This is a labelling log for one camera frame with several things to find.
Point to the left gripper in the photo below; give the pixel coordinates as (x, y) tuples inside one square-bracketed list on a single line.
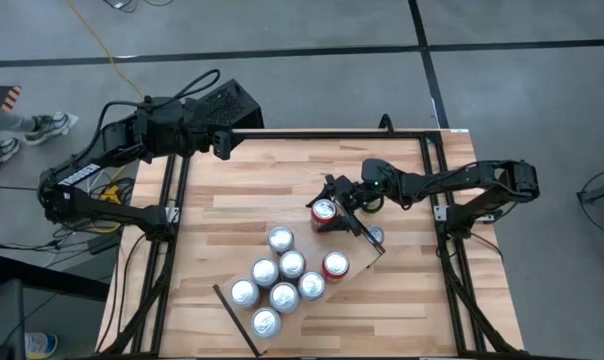
[(197, 127)]

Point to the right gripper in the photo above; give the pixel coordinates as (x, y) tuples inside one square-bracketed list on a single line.
[(349, 195)]

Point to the orange Fanta can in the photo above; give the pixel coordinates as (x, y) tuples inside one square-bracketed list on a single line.
[(336, 264)]

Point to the silver Diet Coke can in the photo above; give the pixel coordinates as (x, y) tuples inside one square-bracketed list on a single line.
[(284, 296), (292, 264), (311, 285)]

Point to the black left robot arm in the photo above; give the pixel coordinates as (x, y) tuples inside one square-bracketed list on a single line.
[(117, 142)]

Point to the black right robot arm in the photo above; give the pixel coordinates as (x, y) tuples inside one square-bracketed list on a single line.
[(457, 177)]

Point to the wooden shelf with black legs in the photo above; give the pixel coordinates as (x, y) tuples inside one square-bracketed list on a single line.
[(327, 250)]

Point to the silver-topped beverage can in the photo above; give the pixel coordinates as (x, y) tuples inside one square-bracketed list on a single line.
[(280, 239)]

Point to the black perforated metal box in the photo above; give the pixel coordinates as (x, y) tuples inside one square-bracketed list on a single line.
[(234, 102)]

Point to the red Fanta strawberry can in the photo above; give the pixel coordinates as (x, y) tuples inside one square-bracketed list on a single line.
[(376, 234)]

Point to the yellow power connector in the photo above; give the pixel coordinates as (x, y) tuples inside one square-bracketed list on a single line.
[(111, 194)]

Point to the person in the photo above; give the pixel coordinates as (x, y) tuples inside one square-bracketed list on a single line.
[(7, 120)]

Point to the white blue yellow container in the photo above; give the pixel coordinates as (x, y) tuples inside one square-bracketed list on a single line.
[(41, 345)]

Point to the black aluminium table frame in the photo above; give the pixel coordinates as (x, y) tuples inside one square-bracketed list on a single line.
[(282, 134)]

